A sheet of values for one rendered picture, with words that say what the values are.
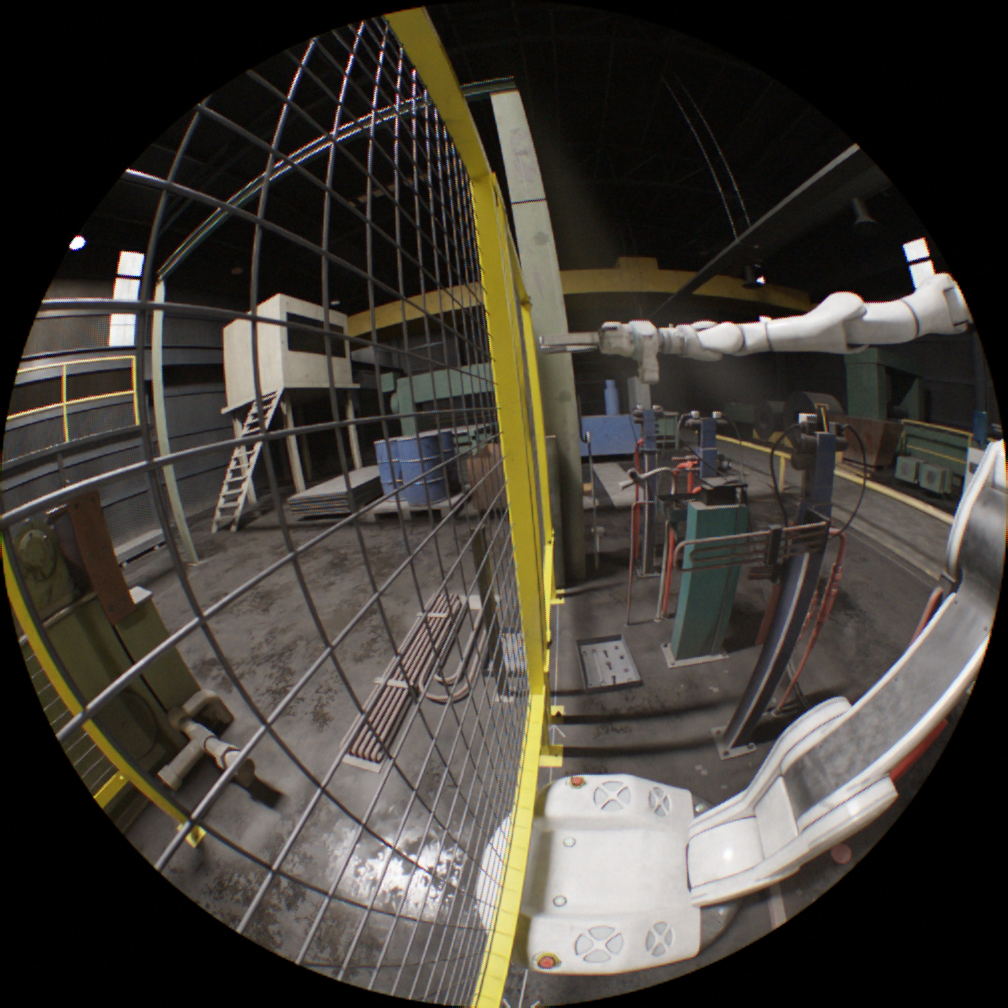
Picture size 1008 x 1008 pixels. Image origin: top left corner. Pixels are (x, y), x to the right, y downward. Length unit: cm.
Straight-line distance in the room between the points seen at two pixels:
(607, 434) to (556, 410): 454
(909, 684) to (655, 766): 101
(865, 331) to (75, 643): 251
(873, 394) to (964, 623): 980
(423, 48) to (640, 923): 151
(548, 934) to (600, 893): 16
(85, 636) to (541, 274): 307
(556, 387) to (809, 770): 207
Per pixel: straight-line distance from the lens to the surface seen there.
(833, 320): 73
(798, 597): 101
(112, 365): 1102
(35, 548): 181
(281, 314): 882
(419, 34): 65
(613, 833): 95
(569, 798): 91
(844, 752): 59
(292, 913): 144
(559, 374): 212
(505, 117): 329
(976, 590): 64
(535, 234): 243
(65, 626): 183
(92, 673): 188
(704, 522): 139
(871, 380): 1037
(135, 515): 1132
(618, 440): 666
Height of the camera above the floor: 120
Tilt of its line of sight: 16 degrees down
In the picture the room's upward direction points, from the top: 7 degrees counter-clockwise
